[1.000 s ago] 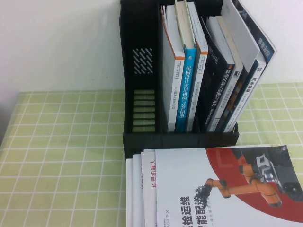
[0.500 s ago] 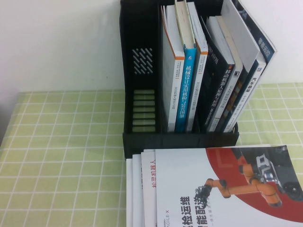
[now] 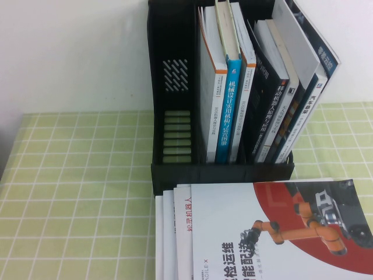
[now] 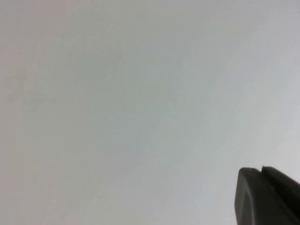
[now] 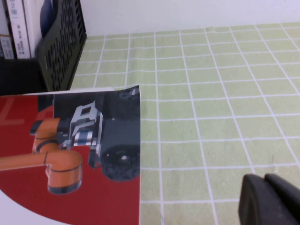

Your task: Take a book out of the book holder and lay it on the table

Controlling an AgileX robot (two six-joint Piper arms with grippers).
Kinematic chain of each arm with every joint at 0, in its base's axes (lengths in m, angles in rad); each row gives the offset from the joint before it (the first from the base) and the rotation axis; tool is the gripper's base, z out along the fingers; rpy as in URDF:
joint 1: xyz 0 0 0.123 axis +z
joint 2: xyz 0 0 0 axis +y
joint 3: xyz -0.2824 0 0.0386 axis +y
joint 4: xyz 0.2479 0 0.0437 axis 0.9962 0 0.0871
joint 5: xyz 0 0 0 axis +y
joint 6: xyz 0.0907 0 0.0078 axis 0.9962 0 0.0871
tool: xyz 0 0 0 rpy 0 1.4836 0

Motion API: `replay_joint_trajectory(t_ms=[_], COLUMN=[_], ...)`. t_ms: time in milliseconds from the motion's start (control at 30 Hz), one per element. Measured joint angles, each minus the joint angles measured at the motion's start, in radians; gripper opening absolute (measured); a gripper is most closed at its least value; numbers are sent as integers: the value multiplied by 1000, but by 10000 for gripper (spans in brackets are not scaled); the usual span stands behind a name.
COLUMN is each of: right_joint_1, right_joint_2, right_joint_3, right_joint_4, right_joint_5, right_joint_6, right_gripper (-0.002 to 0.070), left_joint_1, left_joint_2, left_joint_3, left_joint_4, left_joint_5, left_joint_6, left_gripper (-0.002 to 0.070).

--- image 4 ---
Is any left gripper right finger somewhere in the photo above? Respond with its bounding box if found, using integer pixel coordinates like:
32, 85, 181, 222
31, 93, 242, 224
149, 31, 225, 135
262, 165, 300, 218

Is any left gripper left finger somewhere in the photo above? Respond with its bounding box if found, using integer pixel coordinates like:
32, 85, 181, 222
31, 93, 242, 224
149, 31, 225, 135
234, 167, 300, 225

